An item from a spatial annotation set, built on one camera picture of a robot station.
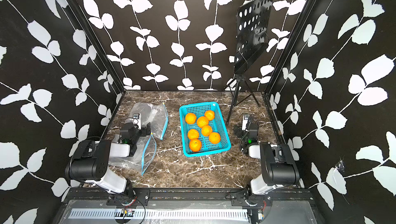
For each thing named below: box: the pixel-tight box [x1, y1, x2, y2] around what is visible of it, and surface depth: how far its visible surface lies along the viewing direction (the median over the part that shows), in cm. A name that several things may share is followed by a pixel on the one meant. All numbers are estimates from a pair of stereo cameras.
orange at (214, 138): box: [208, 132, 221, 144], surface depth 93 cm
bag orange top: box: [196, 116, 209, 128], surface depth 99 cm
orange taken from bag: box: [189, 138, 202, 152], surface depth 88 cm
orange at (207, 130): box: [201, 124, 213, 137], surface depth 95 cm
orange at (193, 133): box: [187, 128, 200, 140], surface depth 93 cm
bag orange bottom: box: [185, 112, 197, 125], surface depth 100 cm
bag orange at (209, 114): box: [204, 109, 216, 121], surface depth 103 cm
